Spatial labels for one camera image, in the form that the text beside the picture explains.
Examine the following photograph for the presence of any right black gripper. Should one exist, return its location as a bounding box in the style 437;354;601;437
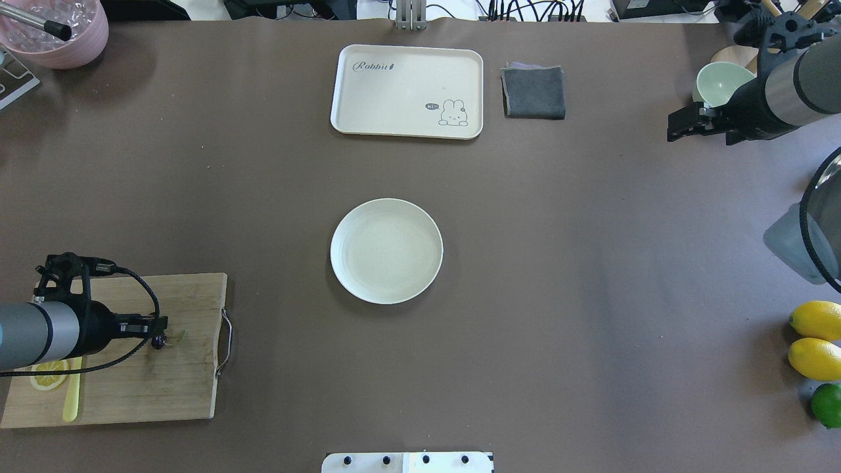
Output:
667;77;789;146

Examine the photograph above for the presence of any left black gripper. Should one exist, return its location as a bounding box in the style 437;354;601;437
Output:
82;300;168;354

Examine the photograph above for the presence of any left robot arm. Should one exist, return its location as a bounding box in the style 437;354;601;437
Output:
1;300;169;373

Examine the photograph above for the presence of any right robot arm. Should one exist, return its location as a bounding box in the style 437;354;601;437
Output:
666;35;839;290

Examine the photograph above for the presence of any cream rabbit tray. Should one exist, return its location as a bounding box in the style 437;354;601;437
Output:
330;44;484;140

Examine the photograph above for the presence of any green bowl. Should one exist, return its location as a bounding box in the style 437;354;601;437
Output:
692;62;756;108

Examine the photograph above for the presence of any bamboo cutting board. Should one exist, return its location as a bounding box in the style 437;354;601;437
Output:
2;273;228;429

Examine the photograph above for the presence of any wooden stand with base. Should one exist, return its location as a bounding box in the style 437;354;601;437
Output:
710;1;831;75

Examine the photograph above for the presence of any yellow plastic knife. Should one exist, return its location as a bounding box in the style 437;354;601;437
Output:
61;373;81;423

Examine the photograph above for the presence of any lower lemon slice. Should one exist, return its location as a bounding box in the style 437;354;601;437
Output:
30;360;71;392

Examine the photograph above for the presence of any grey folded cloth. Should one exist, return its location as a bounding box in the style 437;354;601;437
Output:
501;63;567;120

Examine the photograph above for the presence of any upper yellow lemon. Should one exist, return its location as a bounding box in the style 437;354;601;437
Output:
788;300;840;342

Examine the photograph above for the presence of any yellow lemon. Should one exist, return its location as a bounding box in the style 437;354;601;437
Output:
787;338;840;382
788;300;840;342

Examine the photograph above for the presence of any cream round plate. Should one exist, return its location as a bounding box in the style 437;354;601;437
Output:
329;198;445;305

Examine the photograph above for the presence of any lower yellow lemon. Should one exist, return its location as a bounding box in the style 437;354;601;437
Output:
787;338;840;382

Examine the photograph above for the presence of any pink bowl of ice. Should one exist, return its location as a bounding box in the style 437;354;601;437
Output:
2;1;109;70

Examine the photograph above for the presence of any green lime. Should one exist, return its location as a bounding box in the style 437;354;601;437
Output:
810;384;840;429

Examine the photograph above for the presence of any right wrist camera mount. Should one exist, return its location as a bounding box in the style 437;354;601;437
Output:
733;10;839;77

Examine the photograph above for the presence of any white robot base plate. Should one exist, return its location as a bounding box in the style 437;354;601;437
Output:
321;451;495;472

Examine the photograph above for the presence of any aluminium frame post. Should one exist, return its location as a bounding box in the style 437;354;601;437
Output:
392;0;428;31

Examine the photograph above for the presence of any metal scoop handle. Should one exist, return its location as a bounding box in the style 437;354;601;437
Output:
1;2;72;41

